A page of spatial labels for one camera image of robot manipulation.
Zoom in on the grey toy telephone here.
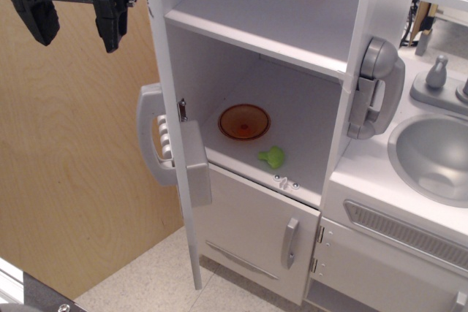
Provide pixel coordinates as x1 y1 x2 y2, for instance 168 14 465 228
347 37 405 140

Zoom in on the white toy oven door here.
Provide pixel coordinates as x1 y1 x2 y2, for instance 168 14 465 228
307 218 467 311

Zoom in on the green toy broccoli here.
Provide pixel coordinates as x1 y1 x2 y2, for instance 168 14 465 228
257 145 285 170

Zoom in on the silver door hinge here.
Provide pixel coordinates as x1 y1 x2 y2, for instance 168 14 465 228
178 99 189 122

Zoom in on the grey oven vent panel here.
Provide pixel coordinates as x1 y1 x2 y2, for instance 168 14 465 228
343 199 467 271

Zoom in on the grey toy sink basin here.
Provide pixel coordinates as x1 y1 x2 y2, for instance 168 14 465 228
388 114 467 208

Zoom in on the grey toy faucet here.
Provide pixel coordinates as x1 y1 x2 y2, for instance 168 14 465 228
410 55 467 116

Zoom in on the white toy fridge door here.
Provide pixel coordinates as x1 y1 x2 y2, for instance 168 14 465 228
147 0 211 290

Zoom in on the white door latch catch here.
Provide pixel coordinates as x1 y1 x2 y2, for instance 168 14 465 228
273 175 301 191

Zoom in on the grey freezer door handle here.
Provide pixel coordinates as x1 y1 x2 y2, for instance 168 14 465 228
281 217 299 270

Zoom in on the white toy fridge cabinet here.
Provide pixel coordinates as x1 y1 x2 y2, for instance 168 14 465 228
163 0 409 207

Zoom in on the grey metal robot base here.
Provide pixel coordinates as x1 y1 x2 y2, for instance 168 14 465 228
1 258 86 312

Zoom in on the white lower freezer door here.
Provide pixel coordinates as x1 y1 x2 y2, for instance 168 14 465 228
194 165 320 305

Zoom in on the orange plastic bowl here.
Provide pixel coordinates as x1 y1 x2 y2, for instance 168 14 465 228
218 104 271 141

